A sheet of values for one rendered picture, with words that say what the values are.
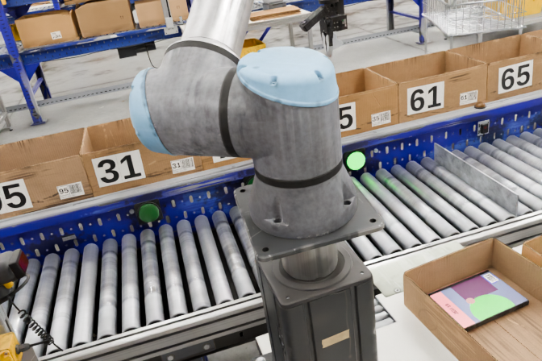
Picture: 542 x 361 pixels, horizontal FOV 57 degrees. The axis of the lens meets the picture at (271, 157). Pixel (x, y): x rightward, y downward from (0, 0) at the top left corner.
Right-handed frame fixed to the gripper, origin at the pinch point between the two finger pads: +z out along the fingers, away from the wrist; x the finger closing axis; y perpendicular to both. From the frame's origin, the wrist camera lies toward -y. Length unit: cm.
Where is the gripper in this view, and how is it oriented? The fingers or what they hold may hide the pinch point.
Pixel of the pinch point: (327, 54)
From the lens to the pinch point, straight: 194.1
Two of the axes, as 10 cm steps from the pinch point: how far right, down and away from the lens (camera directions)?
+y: 9.5, -2.5, 2.0
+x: -2.9, -3.8, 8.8
